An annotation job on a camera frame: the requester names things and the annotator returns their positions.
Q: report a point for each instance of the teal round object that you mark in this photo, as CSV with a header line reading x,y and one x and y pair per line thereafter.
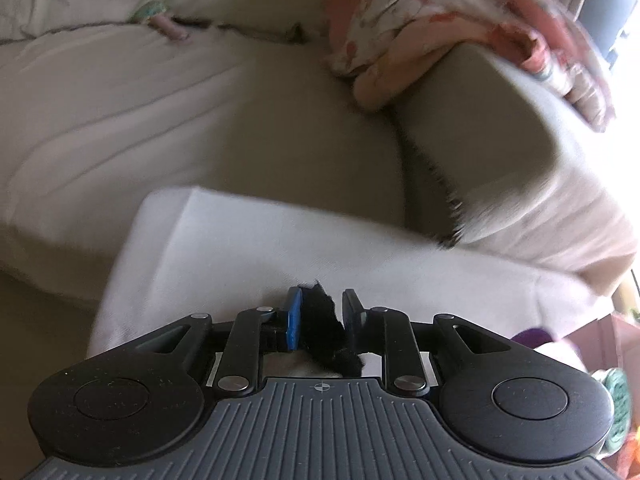
x,y
617,400

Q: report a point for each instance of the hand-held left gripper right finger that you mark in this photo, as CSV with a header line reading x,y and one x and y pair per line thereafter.
x,y
352,322

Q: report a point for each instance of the beige sofa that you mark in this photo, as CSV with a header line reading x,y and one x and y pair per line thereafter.
x,y
250,125

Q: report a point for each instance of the lilac fluffy headband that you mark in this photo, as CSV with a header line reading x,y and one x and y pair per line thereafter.
x,y
565,355

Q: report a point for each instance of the pink cardboard box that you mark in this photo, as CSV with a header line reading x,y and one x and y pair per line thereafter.
x,y
622,340

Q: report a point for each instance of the beige fringed armrest cover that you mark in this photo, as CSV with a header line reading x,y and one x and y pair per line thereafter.
x,y
500,125

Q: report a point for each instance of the white cloth black fringe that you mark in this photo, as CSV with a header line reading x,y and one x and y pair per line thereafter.
x,y
250,260

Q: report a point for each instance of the pink purple plush item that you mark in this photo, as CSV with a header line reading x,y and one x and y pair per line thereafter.
x,y
531,336

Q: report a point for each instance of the pink floral quilt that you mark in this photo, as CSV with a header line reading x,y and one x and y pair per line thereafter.
x,y
425,15

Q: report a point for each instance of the small pink green plush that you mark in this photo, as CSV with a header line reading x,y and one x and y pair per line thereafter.
x,y
160,17

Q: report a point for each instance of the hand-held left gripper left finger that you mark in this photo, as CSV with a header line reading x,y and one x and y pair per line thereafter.
x,y
295,320

